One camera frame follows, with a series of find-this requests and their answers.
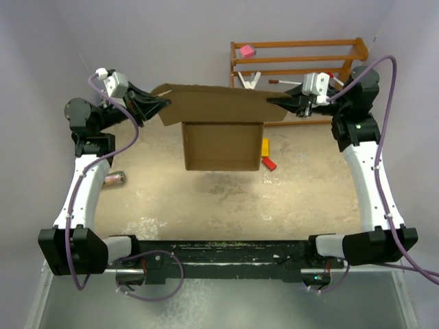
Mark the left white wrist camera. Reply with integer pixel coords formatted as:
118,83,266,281
95,68,129,99

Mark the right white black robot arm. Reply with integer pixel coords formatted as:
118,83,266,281
267,66,418,268

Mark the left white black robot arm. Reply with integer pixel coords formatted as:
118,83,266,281
38,84,171,276

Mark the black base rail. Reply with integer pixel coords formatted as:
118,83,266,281
109,240,344,286

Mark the yellow toy block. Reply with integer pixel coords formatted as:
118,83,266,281
261,138,270,158

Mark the wooden three-tier rack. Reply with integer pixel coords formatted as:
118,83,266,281
228,37,369,127

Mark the aluminium extrusion frame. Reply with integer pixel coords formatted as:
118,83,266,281
27,269,418,328

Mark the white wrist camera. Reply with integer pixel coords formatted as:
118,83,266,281
95,68,129,99
302,73,330,106

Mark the brown cardboard box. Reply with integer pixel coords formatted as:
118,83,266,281
152,84,287,171

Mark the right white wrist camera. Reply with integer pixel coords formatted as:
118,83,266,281
302,73,330,106

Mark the brown-capped white marker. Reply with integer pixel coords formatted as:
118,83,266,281
268,80,302,85

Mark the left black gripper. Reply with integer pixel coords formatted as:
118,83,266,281
96,82,170,132

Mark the red-capped white marker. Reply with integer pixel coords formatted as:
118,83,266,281
327,72,344,87

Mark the pink eraser block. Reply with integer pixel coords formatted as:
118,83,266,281
239,45,257,59

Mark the white clamp tool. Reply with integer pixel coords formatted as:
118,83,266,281
238,71,261,90

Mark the red toy brick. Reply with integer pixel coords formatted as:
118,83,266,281
261,157,277,171

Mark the small pink green object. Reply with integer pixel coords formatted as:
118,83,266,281
103,171,127,187

